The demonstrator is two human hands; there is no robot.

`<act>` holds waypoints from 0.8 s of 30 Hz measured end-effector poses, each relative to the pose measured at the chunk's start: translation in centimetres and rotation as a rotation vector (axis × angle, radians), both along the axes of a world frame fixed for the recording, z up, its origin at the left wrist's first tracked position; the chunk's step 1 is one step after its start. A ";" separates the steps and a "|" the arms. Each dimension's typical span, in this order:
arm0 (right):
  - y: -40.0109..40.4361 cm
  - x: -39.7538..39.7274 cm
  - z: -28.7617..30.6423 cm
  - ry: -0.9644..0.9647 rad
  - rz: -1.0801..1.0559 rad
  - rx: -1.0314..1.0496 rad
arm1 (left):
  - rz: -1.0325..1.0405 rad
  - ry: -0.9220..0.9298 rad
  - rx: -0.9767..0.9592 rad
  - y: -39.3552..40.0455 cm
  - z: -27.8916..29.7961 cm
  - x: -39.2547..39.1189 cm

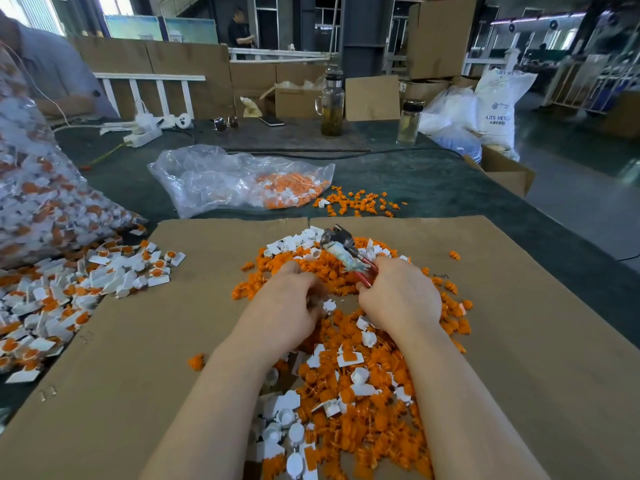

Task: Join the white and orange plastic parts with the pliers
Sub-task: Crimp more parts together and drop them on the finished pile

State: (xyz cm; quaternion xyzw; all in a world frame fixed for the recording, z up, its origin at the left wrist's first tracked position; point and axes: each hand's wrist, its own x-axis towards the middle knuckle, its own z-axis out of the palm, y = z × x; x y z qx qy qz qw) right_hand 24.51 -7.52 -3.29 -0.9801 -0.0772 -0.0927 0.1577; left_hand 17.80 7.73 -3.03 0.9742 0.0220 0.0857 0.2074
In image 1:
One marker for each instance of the person's right hand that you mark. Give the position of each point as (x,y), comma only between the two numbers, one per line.
(400,295)

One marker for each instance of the person's left hand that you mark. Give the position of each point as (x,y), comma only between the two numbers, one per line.
(275,313)

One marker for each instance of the pile of orange and white parts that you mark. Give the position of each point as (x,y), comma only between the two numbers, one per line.
(345,395)

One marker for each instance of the orange white plastic piece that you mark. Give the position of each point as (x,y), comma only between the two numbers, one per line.
(158,281)
(174,258)

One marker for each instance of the pile of assembled white-orange parts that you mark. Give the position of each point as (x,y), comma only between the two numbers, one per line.
(58,300)

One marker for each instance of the person's right forearm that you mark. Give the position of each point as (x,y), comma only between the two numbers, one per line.
(475,427)

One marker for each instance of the person's left forearm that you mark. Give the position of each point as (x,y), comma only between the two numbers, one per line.
(205,425)

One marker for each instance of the scatter of orange offcuts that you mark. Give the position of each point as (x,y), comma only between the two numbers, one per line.
(360,202)

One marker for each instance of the small clear plastic bag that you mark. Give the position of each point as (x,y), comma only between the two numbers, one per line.
(206,180)

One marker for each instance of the open brown cardboard box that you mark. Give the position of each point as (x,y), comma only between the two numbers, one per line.
(502,173)

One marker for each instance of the glass bottle with black lid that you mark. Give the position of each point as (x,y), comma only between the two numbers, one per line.
(410,122)

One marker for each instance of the clear blue plastic bag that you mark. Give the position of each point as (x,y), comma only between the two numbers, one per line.
(451,125)

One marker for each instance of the black phone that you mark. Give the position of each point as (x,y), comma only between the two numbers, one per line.
(272,122)

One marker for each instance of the flat brown cardboard panel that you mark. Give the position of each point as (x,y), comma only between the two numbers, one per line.
(372,98)

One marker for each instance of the glass tea jar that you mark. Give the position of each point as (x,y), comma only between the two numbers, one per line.
(331,102)

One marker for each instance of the open cardboard box with paper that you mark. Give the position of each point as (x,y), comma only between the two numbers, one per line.
(296,101)

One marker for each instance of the white woven sack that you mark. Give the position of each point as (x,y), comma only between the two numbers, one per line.
(505,103)

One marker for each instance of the white power strip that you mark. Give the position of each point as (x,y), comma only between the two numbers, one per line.
(144,133)

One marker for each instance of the large clear bag of seals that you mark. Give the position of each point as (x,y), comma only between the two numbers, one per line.
(48,195)

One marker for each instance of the row of upright cardboard sheets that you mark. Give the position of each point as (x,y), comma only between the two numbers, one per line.
(211,65)

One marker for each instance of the tall brown cardboard box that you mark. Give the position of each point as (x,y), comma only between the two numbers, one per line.
(442,37)

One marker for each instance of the dark steel pillar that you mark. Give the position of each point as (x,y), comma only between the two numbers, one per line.
(367,35)

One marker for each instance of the white metal rack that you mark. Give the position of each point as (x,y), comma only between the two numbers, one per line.
(592,83)

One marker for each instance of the white railing frame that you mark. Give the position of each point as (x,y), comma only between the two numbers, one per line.
(150,78)

